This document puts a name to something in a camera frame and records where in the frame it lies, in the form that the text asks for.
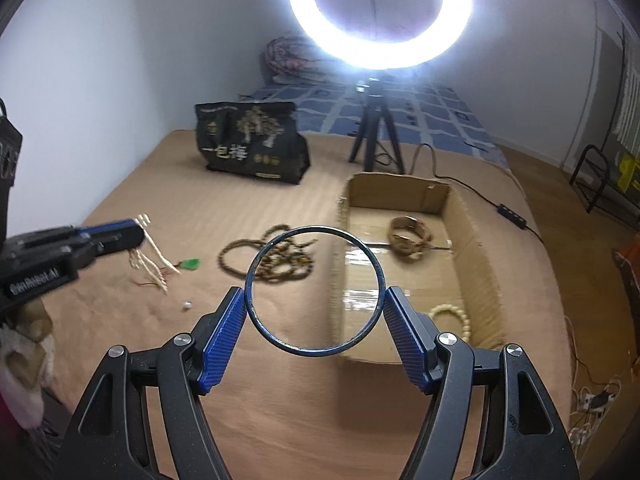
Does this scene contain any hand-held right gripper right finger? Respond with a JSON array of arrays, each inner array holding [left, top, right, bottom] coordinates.
[[382, 286, 581, 480]]

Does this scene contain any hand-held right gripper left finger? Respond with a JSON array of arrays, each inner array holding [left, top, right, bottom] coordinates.
[[62, 286, 251, 480]]

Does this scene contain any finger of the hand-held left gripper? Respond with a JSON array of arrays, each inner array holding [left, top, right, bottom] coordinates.
[[10, 218, 147, 245], [64, 237, 147, 269]]

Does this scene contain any cream bead necklace green pendant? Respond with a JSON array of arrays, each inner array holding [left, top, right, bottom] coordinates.
[[127, 214, 201, 296]]

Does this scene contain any blue metal bangle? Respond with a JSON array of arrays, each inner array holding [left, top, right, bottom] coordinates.
[[244, 226, 388, 359]]

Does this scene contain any cardboard box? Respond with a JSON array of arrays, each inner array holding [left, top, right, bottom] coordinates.
[[331, 172, 507, 362]]

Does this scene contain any person's left forearm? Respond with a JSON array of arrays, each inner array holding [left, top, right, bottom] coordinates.
[[0, 377, 47, 428]]

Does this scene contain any person's left hand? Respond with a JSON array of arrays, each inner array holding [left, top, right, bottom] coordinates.
[[0, 302, 54, 391]]

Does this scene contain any black snack bag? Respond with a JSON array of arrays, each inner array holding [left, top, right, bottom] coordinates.
[[194, 101, 311, 186]]

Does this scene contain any white power strip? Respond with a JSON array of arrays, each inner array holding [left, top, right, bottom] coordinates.
[[575, 385, 622, 413]]

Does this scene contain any black tripod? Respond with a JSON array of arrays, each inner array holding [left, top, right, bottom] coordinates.
[[348, 77, 406, 174]]

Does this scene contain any orange cloth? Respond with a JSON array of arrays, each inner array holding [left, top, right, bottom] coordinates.
[[612, 246, 640, 313]]

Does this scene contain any blue patterned bed sheet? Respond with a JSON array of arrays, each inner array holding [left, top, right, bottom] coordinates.
[[239, 81, 502, 162]]

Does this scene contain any black metal rack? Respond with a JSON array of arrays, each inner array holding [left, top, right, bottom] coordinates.
[[567, 144, 640, 227]]

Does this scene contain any folded patterned quilt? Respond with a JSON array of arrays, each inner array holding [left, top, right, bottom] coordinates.
[[259, 35, 333, 87]]

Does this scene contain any yellow packet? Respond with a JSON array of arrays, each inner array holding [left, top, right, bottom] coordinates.
[[617, 154, 640, 192]]

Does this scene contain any cream bead bracelet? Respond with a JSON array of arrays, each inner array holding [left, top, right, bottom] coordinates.
[[428, 302, 474, 349]]

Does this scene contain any brown bead necklace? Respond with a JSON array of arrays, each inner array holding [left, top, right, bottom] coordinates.
[[217, 225, 319, 289]]

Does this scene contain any brown woven bracelet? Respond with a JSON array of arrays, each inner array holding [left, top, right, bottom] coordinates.
[[387, 215, 432, 260]]

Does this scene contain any black power cable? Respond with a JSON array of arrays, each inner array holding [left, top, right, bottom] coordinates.
[[375, 142, 544, 242]]

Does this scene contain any ring light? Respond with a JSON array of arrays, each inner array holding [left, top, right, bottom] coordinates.
[[287, 0, 474, 71]]

